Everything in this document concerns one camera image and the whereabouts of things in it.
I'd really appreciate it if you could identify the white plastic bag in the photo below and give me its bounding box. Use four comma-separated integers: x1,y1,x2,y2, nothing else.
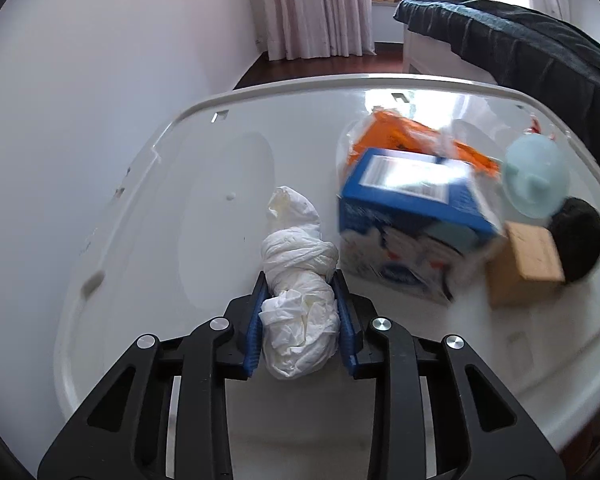
258,186,342,381

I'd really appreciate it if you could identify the orange plastic bag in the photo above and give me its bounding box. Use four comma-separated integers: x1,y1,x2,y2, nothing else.
335,106,506,178

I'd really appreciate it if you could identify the blue and white carton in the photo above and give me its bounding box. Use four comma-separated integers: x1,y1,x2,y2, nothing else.
336,147,511,306

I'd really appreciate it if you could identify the small cardboard box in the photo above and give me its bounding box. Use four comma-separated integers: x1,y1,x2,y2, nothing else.
485,221,567,308

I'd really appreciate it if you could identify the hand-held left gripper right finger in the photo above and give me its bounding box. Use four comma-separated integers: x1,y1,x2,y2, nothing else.
330,270,567,480

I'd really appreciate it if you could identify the light blue round lid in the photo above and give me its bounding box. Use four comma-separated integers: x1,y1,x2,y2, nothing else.
502,134,572,220

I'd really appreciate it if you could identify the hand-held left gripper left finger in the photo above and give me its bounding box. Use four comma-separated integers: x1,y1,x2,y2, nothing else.
37,272,271,480

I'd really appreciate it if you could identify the black sponge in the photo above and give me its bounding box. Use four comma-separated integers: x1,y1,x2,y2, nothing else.
550,197,600,287

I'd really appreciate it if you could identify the white bed frame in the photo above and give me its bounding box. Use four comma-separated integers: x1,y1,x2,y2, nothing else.
402,22,498,83

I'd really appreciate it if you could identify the bed with dark blanket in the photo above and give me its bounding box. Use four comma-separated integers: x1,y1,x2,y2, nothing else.
393,0,600,161

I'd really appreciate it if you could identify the white plastic bin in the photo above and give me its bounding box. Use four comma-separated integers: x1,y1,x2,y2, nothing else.
52,72,600,453

